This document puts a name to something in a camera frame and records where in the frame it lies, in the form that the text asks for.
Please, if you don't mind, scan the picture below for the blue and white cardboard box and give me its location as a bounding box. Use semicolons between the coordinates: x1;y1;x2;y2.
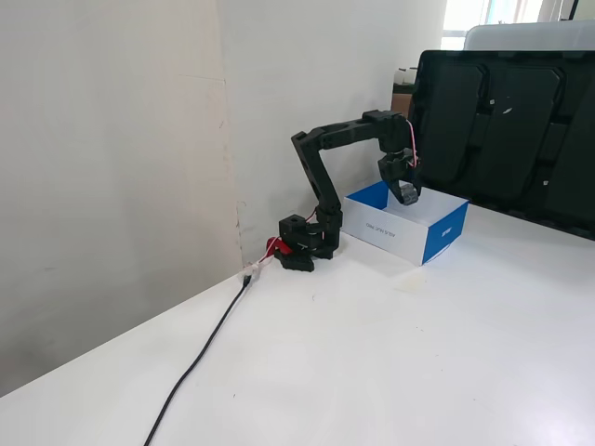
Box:
343;180;470;267

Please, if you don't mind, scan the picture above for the pink and white wire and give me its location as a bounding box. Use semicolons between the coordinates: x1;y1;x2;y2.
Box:
403;118;420;169

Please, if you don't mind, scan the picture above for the large black plastic tray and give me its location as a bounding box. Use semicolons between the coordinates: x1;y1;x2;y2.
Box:
396;49;595;242

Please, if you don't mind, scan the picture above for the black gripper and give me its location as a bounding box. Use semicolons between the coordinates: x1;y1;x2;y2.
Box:
376;149;425;205

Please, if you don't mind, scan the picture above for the translucent plastic storage bin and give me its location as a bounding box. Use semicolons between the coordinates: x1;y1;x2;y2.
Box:
463;19;595;52

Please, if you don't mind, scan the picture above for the red table clamp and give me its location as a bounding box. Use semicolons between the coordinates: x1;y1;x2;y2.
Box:
264;236;293;257

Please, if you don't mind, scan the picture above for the white cable connector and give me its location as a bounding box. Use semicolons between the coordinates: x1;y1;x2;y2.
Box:
240;259;273;282

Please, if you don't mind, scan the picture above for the brown cardboard box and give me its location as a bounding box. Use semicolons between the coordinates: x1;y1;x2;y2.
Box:
388;92;413;143

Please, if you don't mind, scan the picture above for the black power cable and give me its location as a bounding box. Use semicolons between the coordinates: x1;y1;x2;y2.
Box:
142;274;253;446

